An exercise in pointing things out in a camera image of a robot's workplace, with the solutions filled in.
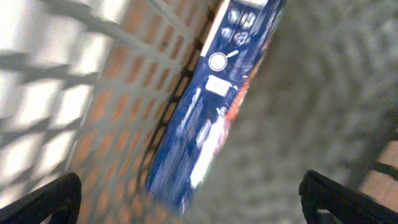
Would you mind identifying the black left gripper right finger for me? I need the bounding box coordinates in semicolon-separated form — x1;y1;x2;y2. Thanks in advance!
298;170;397;223

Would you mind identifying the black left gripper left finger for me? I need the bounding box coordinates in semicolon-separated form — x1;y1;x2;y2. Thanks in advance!
1;172;82;224

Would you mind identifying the grey plastic basket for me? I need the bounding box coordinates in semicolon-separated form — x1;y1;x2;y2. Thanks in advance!
1;0;397;223

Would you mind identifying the blue food box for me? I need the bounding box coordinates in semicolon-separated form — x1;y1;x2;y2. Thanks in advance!
146;0;285;213

